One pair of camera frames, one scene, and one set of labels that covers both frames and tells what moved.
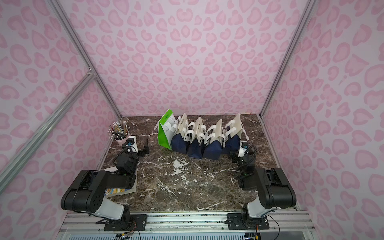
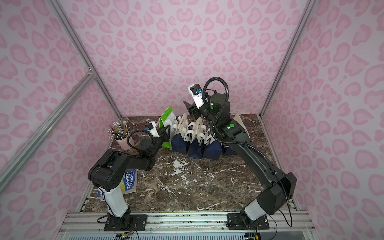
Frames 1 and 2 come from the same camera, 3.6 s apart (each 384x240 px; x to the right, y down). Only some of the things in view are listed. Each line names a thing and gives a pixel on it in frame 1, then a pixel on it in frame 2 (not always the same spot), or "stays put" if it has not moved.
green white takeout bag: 167,127 stays put
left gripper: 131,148 → 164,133
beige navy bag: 196,138 stays put
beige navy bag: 179,129 stays put
